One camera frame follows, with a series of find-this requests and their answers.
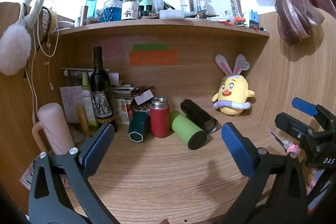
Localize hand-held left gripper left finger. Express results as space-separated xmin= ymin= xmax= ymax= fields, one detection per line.
xmin=28 ymin=123 xmax=116 ymax=224

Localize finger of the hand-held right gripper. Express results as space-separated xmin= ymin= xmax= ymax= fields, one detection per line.
xmin=275 ymin=112 xmax=315 ymax=146
xmin=292 ymin=97 xmax=336 ymax=132

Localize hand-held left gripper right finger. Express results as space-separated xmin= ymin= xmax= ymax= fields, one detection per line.
xmin=218 ymin=122 xmax=309 ymax=224

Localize dark green hexagonal cup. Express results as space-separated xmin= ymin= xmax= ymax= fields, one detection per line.
xmin=128 ymin=111 xmax=151 ymax=143

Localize black cup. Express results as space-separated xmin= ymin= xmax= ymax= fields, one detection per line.
xmin=180 ymin=99 xmax=218 ymax=135

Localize light green cup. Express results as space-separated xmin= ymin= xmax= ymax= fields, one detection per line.
xmin=169 ymin=110 xmax=208 ymax=150

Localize red cup with steel rim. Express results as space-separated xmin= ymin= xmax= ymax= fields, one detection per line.
xmin=150 ymin=97 xmax=171 ymax=138

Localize black pen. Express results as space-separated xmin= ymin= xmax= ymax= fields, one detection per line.
xmin=270 ymin=131 xmax=287 ymax=153

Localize small pink figurine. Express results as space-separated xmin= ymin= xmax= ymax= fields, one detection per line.
xmin=286 ymin=144 xmax=300 ymax=155

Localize yellow tube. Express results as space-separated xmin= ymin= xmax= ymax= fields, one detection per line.
xmin=76 ymin=106 xmax=90 ymax=133

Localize slim light green bottle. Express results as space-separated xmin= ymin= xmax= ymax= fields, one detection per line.
xmin=81 ymin=73 xmax=98 ymax=127

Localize dark wine bottle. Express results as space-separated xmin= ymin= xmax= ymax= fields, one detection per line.
xmin=89 ymin=46 xmax=118 ymax=133

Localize stack of books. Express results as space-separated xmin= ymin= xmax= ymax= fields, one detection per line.
xmin=110 ymin=84 xmax=137 ymax=125

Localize white handwritten paper note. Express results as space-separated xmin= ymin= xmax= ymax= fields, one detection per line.
xmin=59 ymin=85 xmax=85 ymax=124

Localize yellow chick plush toy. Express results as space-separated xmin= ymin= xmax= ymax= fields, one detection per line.
xmin=212 ymin=54 xmax=256 ymax=117

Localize tin with white card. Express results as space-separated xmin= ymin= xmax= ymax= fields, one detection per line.
xmin=132 ymin=86 xmax=156 ymax=112

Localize pink sticky note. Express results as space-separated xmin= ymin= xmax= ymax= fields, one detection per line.
xmin=98 ymin=39 xmax=123 ymax=61

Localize small blue box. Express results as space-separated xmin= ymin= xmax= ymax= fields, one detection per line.
xmin=248 ymin=9 xmax=259 ymax=28

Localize orange sticky note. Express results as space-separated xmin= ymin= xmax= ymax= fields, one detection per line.
xmin=129 ymin=50 xmax=178 ymax=66

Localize green sticky note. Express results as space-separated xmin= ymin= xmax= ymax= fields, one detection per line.
xmin=132 ymin=43 xmax=168 ymax=51

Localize glass jar with sticks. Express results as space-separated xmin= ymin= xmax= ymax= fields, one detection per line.
xmin=230 ymin=0 xmax=245 ymax=19

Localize white fluffy earmuffs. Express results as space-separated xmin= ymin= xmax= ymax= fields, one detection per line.
xmin=0 ymin=0 xmax=47 ymax=76

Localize dotted black headband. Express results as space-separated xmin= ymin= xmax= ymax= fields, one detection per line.
xmin=37 ymin=7 xmax=53 ymax=52

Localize glass bottle with blue beads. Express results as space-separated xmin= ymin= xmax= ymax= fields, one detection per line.
xmin=102 ymin=0 xmax=123 ymax=22

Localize slim blue liquid bottle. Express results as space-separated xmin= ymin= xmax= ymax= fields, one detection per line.
xmin=86 ymin=0 xmax=98 ymax=20

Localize white flat box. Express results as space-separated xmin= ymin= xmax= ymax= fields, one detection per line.
xmin=159 ymin=9 xmax=185 ymax=19

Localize clear glass jar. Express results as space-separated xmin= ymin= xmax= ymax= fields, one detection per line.
xmin=151 ymin=0 xmax=165 ymax=13

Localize pink cup with handle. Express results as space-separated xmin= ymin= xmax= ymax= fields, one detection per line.
xmin=32 ymin=103 xmax=76 ymax=155

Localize white earphone cable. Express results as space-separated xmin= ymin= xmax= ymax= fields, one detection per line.
xmin=25 ymin=2 xmax=60 ymax=125

